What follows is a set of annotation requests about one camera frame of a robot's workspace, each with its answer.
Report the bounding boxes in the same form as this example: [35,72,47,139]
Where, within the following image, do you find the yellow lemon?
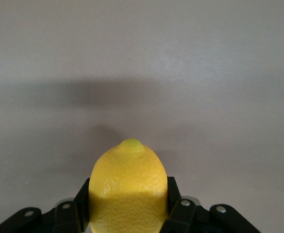
[88,138,169,233]

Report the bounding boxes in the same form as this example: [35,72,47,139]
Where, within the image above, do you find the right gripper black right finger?
[160,176,261,233]

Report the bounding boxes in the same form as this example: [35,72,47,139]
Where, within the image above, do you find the brown table cover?
[0,0,284,233]

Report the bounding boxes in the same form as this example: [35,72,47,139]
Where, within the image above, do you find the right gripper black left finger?
[0,178,91,233]

